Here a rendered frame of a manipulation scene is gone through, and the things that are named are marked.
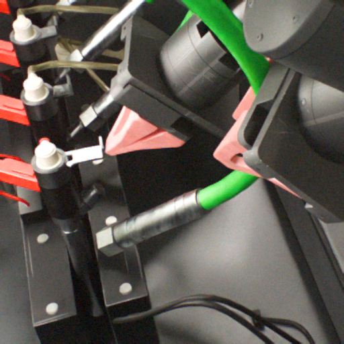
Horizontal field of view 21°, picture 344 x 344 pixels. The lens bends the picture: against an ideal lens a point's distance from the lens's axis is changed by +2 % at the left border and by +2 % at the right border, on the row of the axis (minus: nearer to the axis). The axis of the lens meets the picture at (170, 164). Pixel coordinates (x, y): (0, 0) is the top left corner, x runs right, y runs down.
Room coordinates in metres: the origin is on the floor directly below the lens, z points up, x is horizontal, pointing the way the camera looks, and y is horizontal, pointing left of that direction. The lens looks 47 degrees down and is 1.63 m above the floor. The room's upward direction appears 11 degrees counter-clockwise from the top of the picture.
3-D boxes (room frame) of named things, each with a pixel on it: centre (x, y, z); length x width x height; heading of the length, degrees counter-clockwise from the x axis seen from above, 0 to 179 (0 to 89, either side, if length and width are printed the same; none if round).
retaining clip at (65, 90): (0.58, 0.09, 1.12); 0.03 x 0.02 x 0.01; 94
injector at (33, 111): (0.58, 0.09, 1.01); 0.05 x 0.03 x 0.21; 94
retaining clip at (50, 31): (0.66, 0.09, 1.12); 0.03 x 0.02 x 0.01; 94
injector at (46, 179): (0.50, 0.08, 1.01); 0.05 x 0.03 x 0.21; 94
